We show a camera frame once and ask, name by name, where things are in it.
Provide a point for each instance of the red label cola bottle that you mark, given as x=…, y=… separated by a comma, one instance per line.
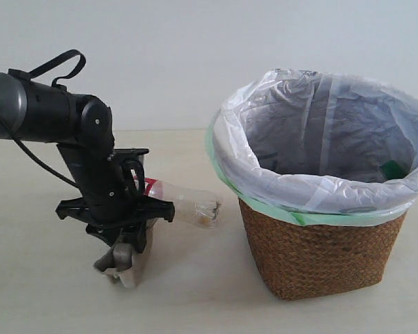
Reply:
x=197, y=207

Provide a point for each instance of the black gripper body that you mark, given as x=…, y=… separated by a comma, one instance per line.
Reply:
x=114, y=204

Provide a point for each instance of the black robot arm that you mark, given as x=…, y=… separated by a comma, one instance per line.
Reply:
x=79, y=125

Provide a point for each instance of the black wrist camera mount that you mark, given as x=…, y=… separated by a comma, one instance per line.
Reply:
x=122, y=155

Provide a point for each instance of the grey cardboard pulp tray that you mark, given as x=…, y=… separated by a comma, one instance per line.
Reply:
x=122, y=264

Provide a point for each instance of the green label water bottle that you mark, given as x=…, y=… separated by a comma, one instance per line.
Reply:
x=391, y=170

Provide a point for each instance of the white plastic bin liner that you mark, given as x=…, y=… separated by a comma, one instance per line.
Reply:
x=306, y=147

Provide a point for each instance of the woven brown waste basket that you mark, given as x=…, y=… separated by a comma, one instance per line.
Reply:
x=298, y=262

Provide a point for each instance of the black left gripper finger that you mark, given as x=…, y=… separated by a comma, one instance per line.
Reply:
x=136, y=236

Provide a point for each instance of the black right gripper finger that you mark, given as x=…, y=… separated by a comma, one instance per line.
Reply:
x=108, y=236

